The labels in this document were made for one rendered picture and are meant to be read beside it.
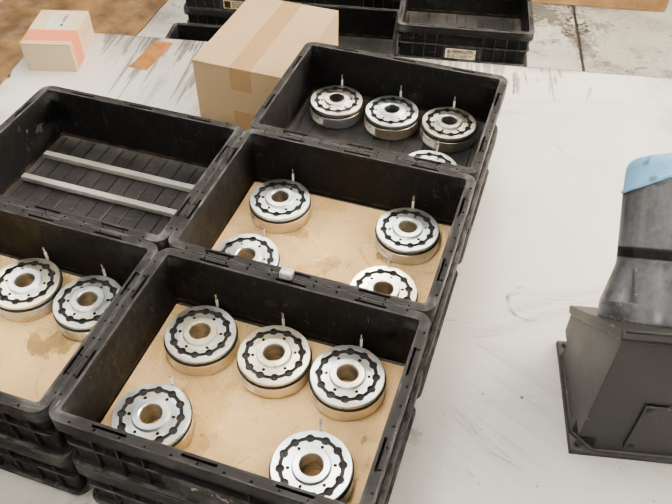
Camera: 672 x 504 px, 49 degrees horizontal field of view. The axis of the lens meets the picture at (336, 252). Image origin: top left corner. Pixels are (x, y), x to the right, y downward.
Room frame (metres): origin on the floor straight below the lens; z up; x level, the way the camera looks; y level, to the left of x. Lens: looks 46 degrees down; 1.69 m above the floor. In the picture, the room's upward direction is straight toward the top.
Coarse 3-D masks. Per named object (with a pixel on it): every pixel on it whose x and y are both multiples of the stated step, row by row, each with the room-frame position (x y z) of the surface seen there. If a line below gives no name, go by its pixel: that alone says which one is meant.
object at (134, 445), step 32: (160, 256) 0.72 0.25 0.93; (192, 256) 0.72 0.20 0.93; (288, 288) 0.67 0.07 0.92; (320, 288) 0.66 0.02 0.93; (416, 320) 0.61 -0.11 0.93; (96, 352) 0.55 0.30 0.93; (416, 352) 0.56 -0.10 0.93; (64, 416) 0.46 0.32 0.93; (128, 448) 0.43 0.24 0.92; (160, 448) 0.42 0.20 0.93; (384, 448) 0.42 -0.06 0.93; (224, 480) 0.39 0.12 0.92; (256, 480) 0.38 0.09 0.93
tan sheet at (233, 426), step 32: (160, 352) 0.63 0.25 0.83; (320, 352) 0.63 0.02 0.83; (128, 384) 0.57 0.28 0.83; (192, 384) 0.57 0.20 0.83; (224, 384) 0.57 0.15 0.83; (224, 416) 0.52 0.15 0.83; (256, 416) 0.52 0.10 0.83; (288, 416) 0.52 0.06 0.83; (320, 416) 0.52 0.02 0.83; (384, 416) 0.53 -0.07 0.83; (192, 448) 0.48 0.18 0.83; (224, 448) 0.48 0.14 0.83; (256, 448) 0.48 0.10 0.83; (352, 448) 0.48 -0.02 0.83
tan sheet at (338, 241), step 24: (240, 216) 0.91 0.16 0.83; (312, 216) 0.91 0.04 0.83; (336, 216) 0.91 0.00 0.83; (360, 216) 0.91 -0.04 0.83; (288, 240) 0.86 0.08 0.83; (312, 240) 0.86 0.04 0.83; (336, 240) 0.86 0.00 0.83; (360, 240) 0.86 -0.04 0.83; (288, 264) 0.80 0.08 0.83; (312, 264) 0.80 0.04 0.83; (336, 264) 0.80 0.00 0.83; (360, 264) 0.80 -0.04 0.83; (384, 264) 0.80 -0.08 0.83; (432, 264) 0.80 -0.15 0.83
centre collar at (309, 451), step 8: (304, 448) 0.46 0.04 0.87; (312, 448) 0.46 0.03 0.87; (296, 456) 0.45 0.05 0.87; (304, 456) 0.45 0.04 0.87; (320, 456) 0.45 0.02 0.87; (328, 456) 0.45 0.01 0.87; (296, 464) 0.44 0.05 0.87; (328, 464) 0.44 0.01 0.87; (296, 472) 0.43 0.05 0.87; (320, 472) 0.43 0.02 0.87; (328, 472) 0.43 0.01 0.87; (304, 480) 0.42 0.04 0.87; (312, 480) 0.42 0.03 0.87; (320, 480) 0.42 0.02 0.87
